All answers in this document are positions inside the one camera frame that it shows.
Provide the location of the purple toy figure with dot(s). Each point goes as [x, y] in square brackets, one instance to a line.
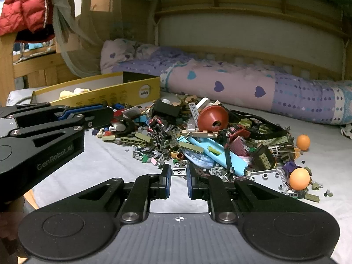
[291, 167]

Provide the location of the grey studded brick plate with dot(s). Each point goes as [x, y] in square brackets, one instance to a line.
[266, 181]

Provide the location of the black-and-white spotted plush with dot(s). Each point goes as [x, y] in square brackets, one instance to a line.
[347, 132]

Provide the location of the olive brick block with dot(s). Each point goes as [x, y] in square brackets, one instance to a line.
[262, 156]

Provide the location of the purple heart-print rolled quilt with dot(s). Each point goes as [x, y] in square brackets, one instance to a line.
[233, 85]

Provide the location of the purple heart-print pillow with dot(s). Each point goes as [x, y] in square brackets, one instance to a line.
[121, 52]

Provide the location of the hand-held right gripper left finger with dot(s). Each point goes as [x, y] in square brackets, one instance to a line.
[167, 183]

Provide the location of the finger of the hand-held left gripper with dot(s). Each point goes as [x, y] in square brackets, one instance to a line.
[60, 148]
[99, 117]

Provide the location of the pile of small toy bricks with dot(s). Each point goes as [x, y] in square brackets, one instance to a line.
[165, 143]

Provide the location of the black plastic block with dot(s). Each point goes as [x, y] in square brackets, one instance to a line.
[165, 108]

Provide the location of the red down jacket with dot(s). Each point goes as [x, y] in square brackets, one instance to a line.
[24, 2]

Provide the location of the yellow cardboard box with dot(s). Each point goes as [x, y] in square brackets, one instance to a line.
[123, 95]

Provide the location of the wooden bunk bed frame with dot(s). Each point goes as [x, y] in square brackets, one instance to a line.
[247, 4]

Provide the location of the light blue plastic toy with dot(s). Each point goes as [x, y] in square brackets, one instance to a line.
[220, 156]

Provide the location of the red plastic funnel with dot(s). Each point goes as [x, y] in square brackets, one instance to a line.
[209, 118]

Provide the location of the cream soft toy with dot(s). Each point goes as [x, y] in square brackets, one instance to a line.
[73, 93]

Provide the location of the orange ball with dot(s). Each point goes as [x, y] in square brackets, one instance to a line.
[303, 142]
[299, 178]

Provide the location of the grey mosquito net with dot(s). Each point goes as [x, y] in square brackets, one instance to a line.
[77, 49]

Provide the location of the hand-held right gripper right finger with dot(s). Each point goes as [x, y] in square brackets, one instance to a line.
[190, 183]

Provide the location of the black plastic frame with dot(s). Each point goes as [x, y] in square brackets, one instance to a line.
[275, 129]

